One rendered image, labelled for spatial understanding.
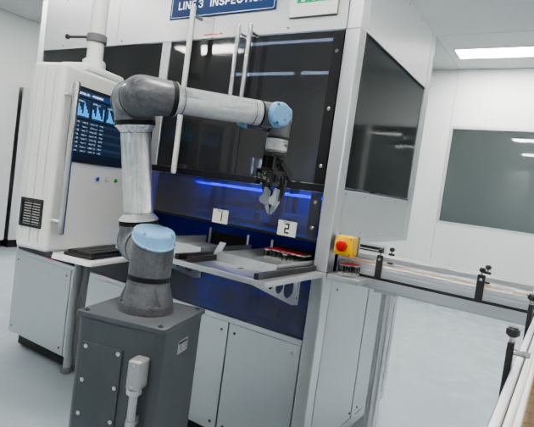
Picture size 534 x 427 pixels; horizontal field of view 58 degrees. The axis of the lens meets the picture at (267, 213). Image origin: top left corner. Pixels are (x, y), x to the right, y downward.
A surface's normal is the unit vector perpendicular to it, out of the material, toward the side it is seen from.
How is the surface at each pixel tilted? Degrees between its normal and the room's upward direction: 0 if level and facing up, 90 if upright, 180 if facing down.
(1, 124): 90
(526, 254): 90
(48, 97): 90
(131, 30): 90
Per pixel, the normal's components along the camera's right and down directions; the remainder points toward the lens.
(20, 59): 0.83, 0.14
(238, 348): -0.54, -0.03
